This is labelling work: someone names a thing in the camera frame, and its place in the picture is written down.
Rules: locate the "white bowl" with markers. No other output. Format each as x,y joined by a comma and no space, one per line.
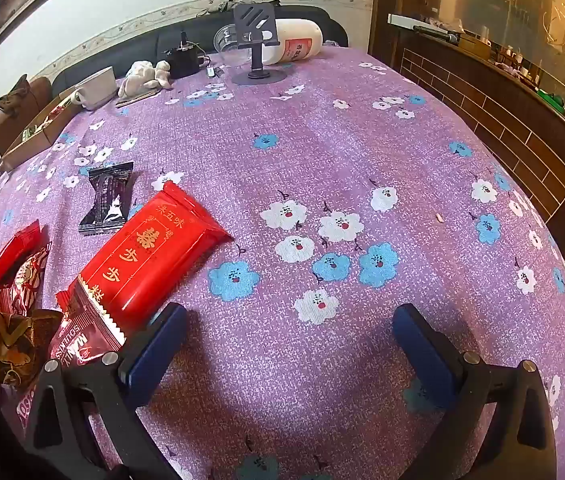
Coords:
96,87

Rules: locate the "grey phone stand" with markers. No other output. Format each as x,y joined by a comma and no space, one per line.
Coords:
256,25

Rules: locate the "black candy wrapper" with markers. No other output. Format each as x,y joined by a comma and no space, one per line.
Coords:
107,200

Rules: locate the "wooden cabinet with glass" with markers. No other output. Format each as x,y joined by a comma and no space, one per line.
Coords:
487,105

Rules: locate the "black electronic device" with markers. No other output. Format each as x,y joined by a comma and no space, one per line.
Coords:
182,60

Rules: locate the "cardboard box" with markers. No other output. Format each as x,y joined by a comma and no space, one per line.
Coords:
37,132

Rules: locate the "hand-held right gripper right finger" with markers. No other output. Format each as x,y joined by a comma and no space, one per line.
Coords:
425,355

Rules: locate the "large red snack packet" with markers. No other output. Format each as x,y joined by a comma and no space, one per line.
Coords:
152,255

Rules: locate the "white plastic bag clutter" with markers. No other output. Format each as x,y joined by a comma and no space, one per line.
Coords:
143,77

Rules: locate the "purple floral tablecloth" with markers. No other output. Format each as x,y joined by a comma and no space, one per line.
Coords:
312,160

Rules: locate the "black sofa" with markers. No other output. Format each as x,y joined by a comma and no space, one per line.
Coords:
162,35

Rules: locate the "dark red snack packet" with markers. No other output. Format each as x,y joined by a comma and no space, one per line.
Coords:
80,337

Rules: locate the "red white patterned snack packet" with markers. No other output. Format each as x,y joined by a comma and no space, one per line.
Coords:
25,282

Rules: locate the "dark cloth on armchair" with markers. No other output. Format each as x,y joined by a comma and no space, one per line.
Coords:
10,99

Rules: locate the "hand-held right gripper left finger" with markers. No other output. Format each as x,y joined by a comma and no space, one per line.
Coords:
155,360

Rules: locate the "white jar with red label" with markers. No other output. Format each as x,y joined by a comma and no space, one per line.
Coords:
300,37

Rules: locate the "long plain red snack packet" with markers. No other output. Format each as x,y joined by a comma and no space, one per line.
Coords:
10,255

